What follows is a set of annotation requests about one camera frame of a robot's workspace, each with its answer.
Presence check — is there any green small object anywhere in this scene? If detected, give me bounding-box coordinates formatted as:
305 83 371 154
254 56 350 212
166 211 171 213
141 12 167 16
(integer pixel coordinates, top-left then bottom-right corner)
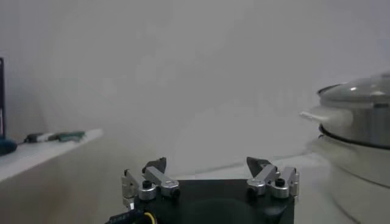
56 130 87 143

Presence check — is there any white side table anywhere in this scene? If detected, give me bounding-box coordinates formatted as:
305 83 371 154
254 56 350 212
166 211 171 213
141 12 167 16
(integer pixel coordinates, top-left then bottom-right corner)
0 128 104 224

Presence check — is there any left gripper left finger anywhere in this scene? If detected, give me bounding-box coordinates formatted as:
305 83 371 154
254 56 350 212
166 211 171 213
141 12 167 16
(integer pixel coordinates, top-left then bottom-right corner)
121 156 181 211

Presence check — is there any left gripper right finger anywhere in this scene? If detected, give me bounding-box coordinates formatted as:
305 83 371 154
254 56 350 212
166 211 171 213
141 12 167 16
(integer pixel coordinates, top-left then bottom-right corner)
246 156 300 200

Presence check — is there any round glass pot lid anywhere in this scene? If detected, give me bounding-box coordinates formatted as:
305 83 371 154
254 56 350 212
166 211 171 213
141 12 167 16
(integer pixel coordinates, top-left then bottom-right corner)
316 71 390 107

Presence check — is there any black small device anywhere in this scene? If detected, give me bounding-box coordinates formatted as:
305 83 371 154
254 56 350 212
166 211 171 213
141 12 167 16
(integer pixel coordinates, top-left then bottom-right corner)
23 133 44 144

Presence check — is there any white electric cooking pot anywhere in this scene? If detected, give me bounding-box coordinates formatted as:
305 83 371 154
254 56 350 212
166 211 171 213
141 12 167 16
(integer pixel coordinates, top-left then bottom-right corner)
307 133 390 224

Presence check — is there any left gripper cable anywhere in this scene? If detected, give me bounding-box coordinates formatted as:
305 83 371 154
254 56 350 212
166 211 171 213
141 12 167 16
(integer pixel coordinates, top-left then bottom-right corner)
105 209 156 224

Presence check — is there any blue computer mouse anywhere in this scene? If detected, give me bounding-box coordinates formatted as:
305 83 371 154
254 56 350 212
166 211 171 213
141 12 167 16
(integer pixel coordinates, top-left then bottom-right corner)
0 138 18 156

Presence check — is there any dark laptop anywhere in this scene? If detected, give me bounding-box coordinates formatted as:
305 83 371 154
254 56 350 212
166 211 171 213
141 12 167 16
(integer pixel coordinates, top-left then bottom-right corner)
0 57 7 139

